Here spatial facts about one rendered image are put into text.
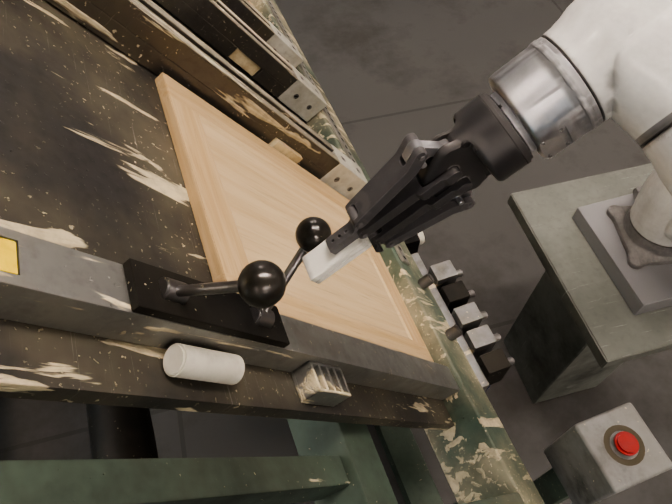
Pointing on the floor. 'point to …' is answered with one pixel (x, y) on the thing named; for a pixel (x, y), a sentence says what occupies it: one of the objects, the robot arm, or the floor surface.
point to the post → (550, 488)
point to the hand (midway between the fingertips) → (336, 251)
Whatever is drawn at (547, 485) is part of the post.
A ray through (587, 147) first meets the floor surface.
